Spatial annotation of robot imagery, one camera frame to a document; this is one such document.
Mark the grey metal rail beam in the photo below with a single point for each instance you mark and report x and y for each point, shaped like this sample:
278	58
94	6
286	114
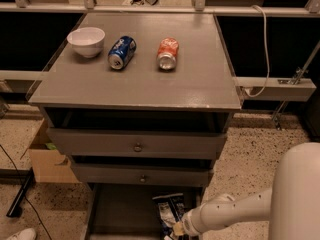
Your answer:
275	89

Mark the grey drawer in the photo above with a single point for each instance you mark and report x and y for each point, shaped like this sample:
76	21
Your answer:
142	171
159	134
127	212

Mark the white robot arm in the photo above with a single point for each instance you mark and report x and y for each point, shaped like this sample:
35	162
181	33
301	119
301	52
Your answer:
291	205

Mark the grey bottom drawer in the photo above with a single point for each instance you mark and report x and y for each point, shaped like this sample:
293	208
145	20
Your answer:
127	212

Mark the white shoe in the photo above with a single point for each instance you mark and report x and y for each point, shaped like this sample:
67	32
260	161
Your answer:
25	234

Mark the grey drawer cabinet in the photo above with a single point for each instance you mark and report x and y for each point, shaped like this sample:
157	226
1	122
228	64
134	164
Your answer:
200	82

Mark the white bowl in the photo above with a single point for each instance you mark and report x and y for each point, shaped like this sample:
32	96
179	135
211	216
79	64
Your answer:
87	41

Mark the blue soda can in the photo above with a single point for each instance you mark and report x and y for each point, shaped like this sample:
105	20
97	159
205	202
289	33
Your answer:
121	52

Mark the black bar on floor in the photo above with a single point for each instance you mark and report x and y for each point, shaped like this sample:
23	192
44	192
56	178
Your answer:
15	209

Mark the orange soda can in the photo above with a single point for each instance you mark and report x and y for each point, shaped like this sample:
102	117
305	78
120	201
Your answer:
167	53

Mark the grey middle drawer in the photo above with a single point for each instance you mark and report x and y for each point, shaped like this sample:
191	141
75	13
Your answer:
142	171

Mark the grey top drawer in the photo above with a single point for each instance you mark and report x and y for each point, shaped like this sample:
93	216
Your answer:
159	134

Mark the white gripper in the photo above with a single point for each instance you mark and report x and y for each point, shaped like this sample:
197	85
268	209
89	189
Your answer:
188	223

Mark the blue chip bag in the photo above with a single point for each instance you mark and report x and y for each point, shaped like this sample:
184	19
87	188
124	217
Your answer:
170	209

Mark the cardboard box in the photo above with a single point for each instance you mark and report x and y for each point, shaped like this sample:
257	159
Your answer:
48	164

